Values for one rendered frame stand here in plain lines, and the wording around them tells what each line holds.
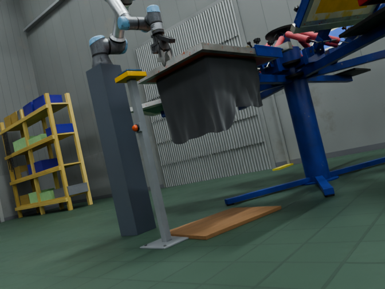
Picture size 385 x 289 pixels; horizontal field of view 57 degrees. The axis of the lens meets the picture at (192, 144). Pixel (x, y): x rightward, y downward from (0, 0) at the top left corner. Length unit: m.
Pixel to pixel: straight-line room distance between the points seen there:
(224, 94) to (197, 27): 4.68
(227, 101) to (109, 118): 0.89
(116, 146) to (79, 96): 6.82
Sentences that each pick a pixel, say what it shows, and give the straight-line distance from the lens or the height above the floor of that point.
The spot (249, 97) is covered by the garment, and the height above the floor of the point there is 0.70.
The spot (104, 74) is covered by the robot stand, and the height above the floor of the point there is 1.12.
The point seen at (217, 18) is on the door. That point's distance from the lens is 6.42.
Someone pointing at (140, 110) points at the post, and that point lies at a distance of 1.99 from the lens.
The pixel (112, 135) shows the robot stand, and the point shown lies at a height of 0.70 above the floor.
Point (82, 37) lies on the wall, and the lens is 9.21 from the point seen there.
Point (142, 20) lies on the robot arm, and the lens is 2.24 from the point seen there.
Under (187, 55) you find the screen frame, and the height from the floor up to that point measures 0.96.
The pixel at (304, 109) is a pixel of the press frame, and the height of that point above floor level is 0.61.
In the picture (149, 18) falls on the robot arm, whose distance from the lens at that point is 2.18.
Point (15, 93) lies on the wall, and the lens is 10.61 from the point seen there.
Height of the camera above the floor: 0.40
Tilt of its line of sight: 3 degrees up
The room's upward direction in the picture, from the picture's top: 13 degrees counter-clockwise
